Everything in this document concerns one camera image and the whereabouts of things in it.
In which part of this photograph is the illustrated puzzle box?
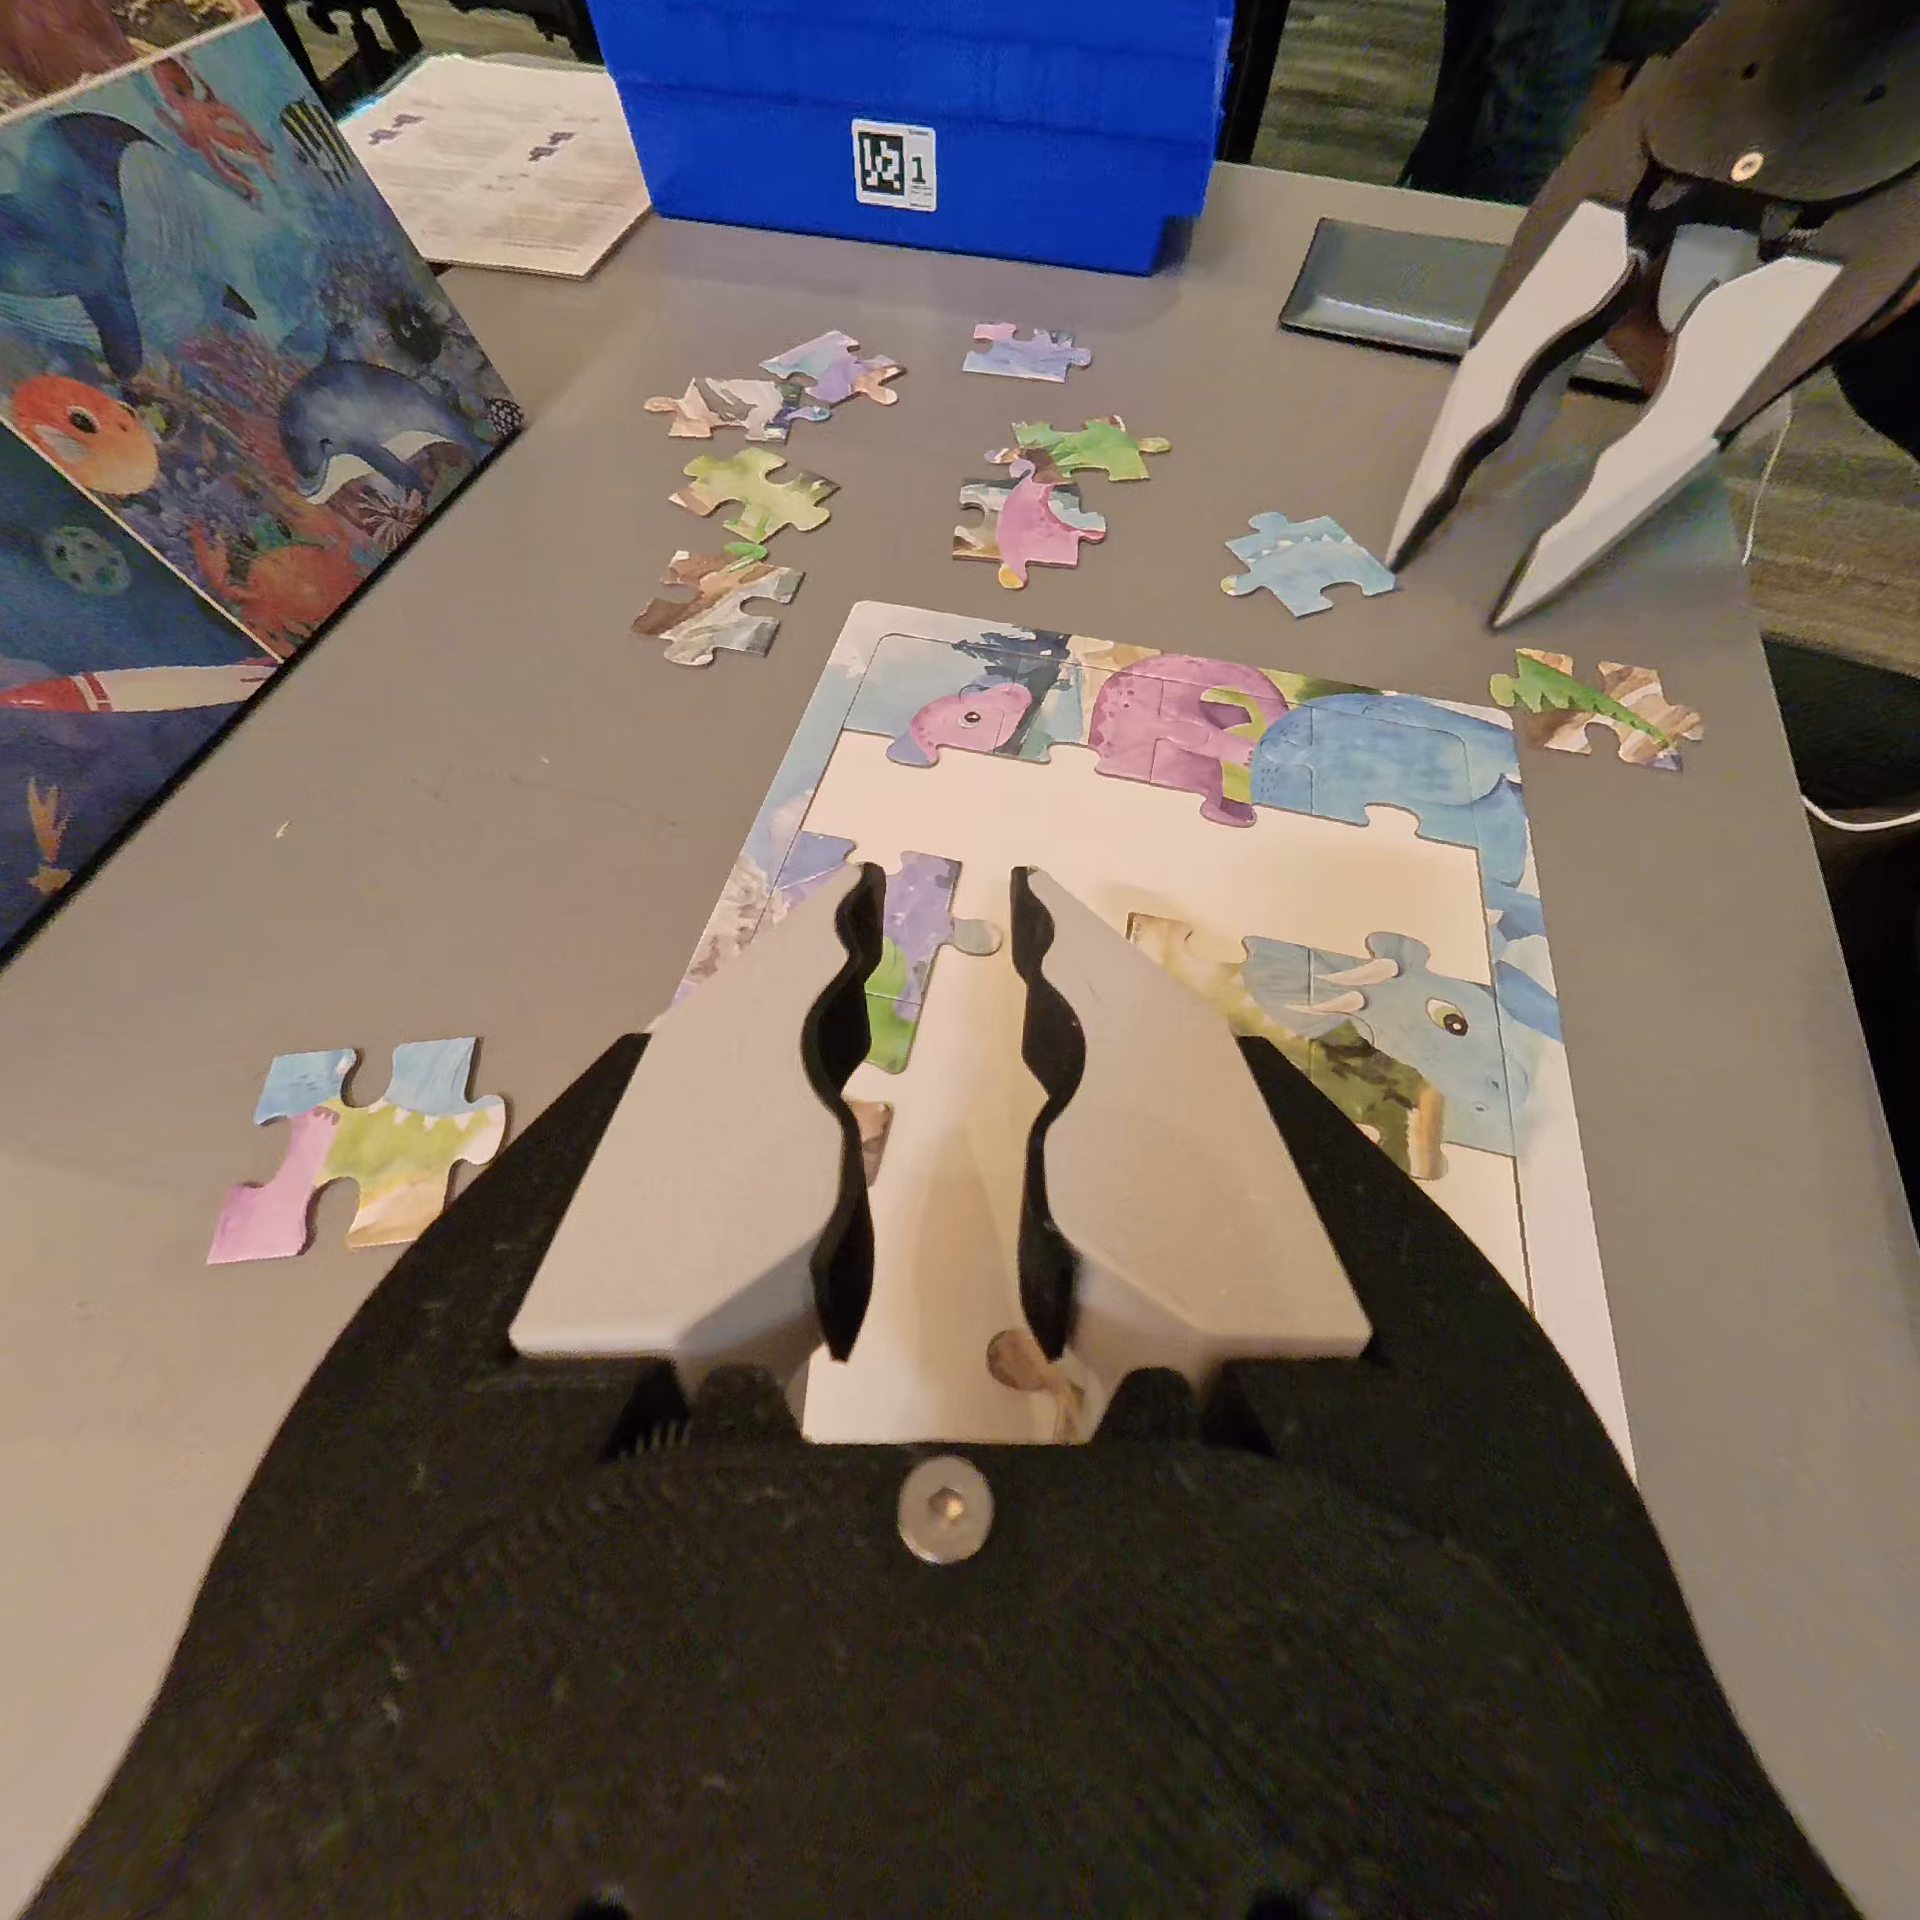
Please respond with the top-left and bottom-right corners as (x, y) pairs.
(0, 0), (528, 962)

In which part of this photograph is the person's right hand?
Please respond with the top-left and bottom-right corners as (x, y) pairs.
(1612, 262), (1673, 394)

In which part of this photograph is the black office chair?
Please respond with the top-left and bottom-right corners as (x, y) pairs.
(270, 0), (436, 108)

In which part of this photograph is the thin white cord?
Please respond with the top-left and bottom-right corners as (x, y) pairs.
(1738, 376), (1920, 833)

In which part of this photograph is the green yellow puzzle piece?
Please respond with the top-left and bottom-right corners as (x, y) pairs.
(670, 448), (841, 545)

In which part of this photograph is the blue triceratops head puzzle piece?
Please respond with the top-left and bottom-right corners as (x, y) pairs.
(1245, 930), (1519, 1176)

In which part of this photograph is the blue dinosaur body puzzle piece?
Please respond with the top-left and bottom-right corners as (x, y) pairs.
(1252, 693), (1532, 845)

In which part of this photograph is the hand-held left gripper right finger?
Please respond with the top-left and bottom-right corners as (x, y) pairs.
(1010, 867), (1373, 1389)

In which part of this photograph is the dark grey flat tray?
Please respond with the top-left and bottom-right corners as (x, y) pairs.
(1277, 218), (1652, 400)

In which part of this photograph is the green dinosaur brown puzzle piece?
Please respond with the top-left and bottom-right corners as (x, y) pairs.
(1487, 648), (1706, 771)

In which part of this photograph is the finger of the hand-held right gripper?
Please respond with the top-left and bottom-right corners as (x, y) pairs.
(1383, 195), (1640, 576)
(1486, 257), (1847, 633)

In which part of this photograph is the pink dinosaur head puzzle piece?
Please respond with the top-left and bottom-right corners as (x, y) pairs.
(871, 632), (1081, 768)

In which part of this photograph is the pink yellow blue puzzle piece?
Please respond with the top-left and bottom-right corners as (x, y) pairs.
(206, 1038), (510, 1266)

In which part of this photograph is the brown grey puzzle piece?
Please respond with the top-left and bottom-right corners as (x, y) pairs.
(630, 546), (806, 666)

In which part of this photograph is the green tan puzzle piece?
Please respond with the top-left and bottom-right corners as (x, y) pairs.
(988, 416), (1173, 484)

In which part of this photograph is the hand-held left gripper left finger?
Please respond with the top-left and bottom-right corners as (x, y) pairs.
(506, 862), (889, 1368)

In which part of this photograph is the dinosaur puzzle tray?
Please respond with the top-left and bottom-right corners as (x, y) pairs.
(670, 600), (1640, 1478)

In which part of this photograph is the blue plastic bin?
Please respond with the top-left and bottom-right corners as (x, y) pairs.
(585, 0), (1248, 278)

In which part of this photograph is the blue white puzzle piece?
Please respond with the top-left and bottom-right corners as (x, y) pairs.
(1217, 510), (1401, 622)

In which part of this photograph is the purple dinosaur body puzzle piece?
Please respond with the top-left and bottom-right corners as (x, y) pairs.
(1088, 652), (1225, 789)

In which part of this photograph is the pastel purple pink puzzle piece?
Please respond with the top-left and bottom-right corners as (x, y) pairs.
(960, 320), (1094, 384)

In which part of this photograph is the paper instruction sheet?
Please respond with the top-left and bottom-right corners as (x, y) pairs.
(336, 53), (656, 281)

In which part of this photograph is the purple blue green puzzle piece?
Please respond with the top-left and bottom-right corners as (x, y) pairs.
(1199, 682), (1292, 828)

